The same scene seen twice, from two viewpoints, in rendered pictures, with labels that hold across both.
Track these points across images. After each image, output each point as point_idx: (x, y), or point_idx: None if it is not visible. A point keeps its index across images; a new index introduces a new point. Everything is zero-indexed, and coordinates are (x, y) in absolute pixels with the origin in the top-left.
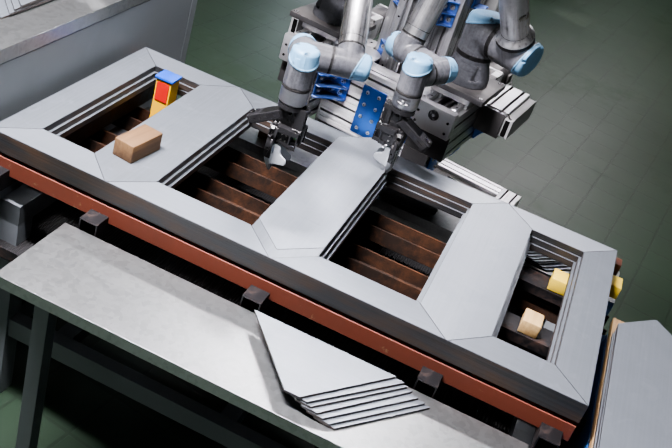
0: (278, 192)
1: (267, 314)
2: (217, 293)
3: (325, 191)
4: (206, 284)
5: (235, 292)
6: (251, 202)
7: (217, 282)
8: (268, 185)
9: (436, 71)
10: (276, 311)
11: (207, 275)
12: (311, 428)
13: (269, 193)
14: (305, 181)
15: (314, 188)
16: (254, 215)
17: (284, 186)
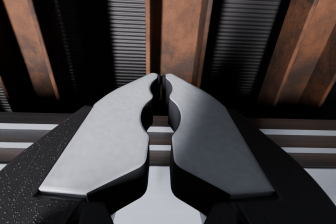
0: (291, 24)
1: (88, 75)
2: (69, 7)
3: (162, 217)
4: None
5: (91, 27)
6: None
7: None
8: None
9: None
10: (100, 81)
11: None
12: None
13: (292, 2)
14: (170, 182)
15: (154, 202)
16: (145, 29)
17: (299, 39)
